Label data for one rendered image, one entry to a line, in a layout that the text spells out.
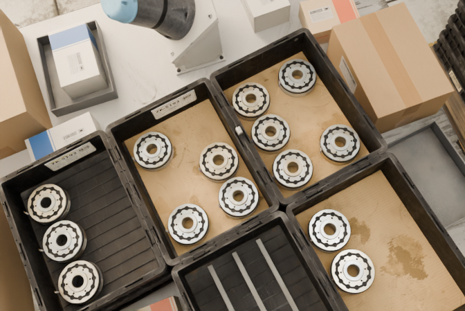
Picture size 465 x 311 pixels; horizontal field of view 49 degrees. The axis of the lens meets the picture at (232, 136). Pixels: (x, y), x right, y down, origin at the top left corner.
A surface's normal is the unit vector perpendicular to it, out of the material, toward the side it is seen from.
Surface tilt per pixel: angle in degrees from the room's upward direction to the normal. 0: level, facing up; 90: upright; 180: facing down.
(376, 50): 0
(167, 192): 0
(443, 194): 0
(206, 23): 45
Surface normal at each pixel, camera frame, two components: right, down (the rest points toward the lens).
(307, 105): -0.07, -0.34
